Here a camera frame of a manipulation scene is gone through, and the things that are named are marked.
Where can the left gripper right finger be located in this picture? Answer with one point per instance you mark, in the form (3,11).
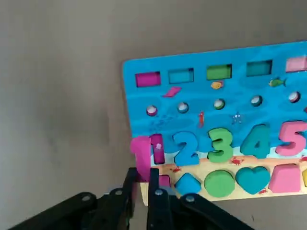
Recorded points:
(172,210)

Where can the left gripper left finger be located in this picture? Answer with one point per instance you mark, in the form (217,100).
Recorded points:
(96,210)

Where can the pink rectangle piece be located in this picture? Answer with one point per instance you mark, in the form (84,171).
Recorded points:
(164,182)

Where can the pink number one piece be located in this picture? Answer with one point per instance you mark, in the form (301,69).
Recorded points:
(141,155)

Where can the blue wooden toy board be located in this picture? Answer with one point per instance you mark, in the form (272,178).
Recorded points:
(216,115)

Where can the blue diamond piece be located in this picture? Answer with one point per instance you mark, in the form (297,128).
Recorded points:
(188,187)

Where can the green circle piece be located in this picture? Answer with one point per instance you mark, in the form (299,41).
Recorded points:
(219,183)

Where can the blue number two piece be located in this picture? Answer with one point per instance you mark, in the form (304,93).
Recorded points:
(187,158)

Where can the green number three piece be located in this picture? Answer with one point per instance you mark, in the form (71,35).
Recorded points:
(223,155)

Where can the teal heart piece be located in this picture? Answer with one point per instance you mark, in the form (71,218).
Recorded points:
(253,179)

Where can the teal number four piece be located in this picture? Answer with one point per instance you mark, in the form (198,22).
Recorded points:
(261,146)

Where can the pink trapezoid piece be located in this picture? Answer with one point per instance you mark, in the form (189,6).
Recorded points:
(286,178)

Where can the small magenta block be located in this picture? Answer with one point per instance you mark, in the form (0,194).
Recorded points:
(147,79)

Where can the small cyan block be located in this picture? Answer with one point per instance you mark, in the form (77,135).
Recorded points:
(180,76)

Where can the yellow shape piece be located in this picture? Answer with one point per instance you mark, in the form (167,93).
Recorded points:
(305,177)

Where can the pink number five piece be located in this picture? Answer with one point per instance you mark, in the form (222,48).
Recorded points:
(290,127)

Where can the small green block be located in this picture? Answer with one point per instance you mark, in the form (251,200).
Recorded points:
(218,72)

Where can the small teal block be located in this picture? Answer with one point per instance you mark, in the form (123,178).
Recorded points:
(258,68)

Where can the small pink block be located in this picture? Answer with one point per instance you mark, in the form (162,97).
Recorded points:
(296,64)

